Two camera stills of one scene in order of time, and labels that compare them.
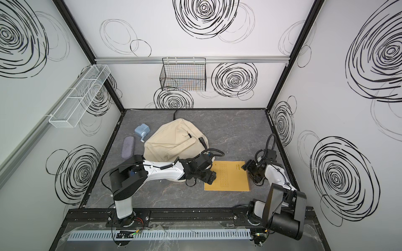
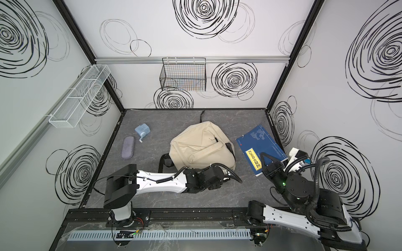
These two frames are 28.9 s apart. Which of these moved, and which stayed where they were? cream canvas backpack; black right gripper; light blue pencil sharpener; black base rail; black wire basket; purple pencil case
Moved: cream canvas backpack; black right gripper
Stayed: light blue pencil sharpener; black wire basket; black base rail; purple pencil case
